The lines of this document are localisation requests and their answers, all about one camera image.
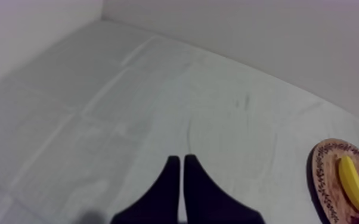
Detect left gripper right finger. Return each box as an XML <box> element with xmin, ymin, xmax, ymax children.
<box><xmin>184</xmin><ymin>154</ymin><xmax>266</xmax><ymax>224</ymax></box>

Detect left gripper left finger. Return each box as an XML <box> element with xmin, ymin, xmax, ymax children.
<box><xmin>110</xmin><ymin>155</ymin><xmax>181</xmax><ymax>224</ymax></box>

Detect round wooden board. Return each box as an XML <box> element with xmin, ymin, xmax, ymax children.
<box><xmin>306</xmin><ymin>138</ymin><xmax>359</xmax><ymax>224</ymax></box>

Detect yellow toy banana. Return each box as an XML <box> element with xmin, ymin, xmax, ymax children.
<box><xmin>338</xmin><ymin>155</ymin><xmax>359</xmax><ymax>212</ymax></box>

